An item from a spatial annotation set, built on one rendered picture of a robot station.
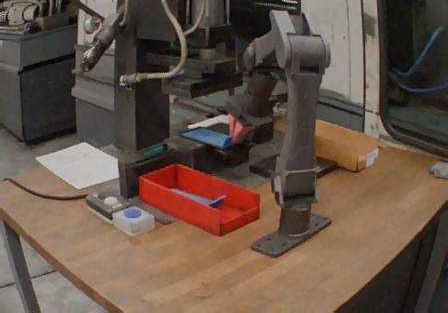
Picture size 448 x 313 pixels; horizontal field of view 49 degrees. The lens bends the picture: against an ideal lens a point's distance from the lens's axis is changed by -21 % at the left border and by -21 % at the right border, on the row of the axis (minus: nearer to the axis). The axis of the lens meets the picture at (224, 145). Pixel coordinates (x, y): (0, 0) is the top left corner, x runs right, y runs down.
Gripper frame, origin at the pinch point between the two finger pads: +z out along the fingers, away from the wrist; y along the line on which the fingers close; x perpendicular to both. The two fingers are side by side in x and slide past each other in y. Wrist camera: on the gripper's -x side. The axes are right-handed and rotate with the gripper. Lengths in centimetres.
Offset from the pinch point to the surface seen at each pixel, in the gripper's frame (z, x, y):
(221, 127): 7.1, -8.3, 9.7
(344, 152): -3.7, -24.2, -17.5
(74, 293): 136, -2, 40
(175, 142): 7.6, 7.6, 9.6
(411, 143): -6, -56, -27
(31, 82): 181, -94, 247
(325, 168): -0.3, -17.3, -17.5
